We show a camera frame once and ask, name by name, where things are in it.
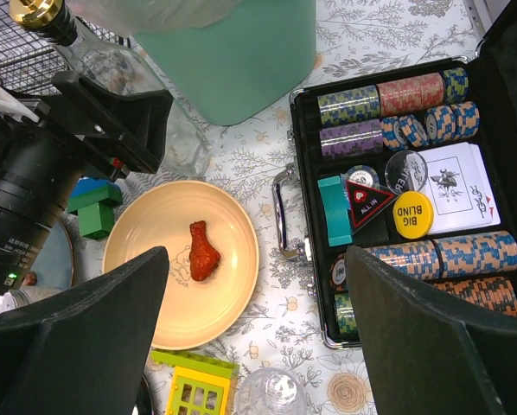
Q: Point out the vegas fifty chip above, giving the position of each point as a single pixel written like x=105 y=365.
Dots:
x=363 y=174

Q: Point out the green trash bin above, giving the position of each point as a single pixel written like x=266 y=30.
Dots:
x=233 y=69

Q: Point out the purple chip stack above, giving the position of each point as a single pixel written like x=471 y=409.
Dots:
x=356 y=139

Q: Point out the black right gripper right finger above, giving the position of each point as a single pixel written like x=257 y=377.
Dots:
x=426 y=351

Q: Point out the yellow big blind button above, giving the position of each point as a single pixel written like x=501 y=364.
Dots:
x=413 y=215

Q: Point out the red chicken drumstick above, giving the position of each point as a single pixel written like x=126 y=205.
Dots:
x=203 y=257

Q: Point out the silver case handle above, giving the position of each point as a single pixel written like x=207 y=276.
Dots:
x=286 y=212

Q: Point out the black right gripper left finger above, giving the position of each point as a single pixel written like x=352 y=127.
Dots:
x=83 y=350

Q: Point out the blue orange loose chips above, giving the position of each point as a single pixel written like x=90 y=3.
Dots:
x=442 y=124

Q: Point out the teal block in case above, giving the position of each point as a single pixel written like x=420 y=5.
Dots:
x=335 y=211

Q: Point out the clear dealer button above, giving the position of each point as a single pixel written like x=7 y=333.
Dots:
x=406 y=171

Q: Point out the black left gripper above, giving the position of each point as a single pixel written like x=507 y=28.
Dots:
x=82 y=130

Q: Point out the blue orange chip stack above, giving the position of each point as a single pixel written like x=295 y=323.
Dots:
x=450 y=257

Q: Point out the black wire basket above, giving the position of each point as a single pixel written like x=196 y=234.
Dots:
x=27 y=61

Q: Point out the green blue toy block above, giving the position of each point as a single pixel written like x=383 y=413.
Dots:
x=93 y=202

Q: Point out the blue ceramic plate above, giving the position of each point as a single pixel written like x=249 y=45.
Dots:
x=54 y=266

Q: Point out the black poker chip case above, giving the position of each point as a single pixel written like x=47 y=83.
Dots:
x=490 y=81

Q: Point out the all in triangle button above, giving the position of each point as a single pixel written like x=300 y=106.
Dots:
x=366 y=203

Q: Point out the green blue chip stack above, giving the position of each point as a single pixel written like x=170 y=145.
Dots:
x=345 y=107

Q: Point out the orange black chip stack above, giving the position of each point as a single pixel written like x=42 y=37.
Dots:
x=493 y=293

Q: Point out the deck of playing cards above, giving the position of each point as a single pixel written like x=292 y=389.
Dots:
x=458 y=187

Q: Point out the red chip stack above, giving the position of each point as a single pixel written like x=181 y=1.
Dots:
x=410 y=94

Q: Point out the yellow plate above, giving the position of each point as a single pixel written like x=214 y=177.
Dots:
x=192 y=313

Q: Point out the right clear glass cup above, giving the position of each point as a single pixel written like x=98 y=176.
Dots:
x=270 y=391

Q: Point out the yellow green toy window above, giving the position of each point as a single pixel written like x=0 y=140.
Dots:
x=200 y=384

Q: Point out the clear glass bottle gold cap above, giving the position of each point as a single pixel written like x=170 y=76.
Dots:
x=118 y=69

